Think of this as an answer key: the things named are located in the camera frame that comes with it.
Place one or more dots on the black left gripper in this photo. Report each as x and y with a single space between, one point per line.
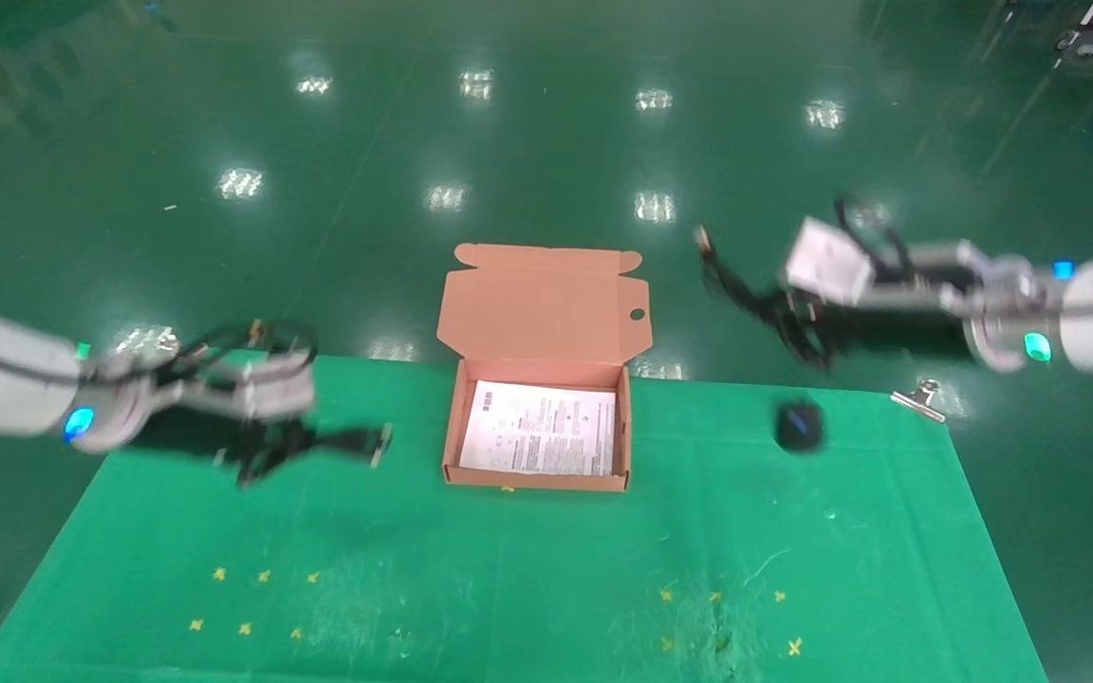
186 434

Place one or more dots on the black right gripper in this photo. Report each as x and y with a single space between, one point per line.
898 334

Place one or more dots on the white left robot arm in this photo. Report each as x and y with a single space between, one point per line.
6 379

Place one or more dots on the orange cardboard box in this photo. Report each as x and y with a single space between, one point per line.
537 304

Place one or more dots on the metal binder clip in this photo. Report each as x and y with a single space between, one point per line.
918 400

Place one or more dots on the green table cloth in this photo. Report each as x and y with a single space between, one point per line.
509 569

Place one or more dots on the white printed instruction sheet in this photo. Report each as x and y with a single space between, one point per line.
537 427

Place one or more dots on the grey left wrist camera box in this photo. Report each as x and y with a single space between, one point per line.
262 387

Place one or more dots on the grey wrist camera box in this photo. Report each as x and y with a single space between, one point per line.
829 261
262 387

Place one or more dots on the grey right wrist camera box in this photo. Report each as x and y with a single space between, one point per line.
829 261

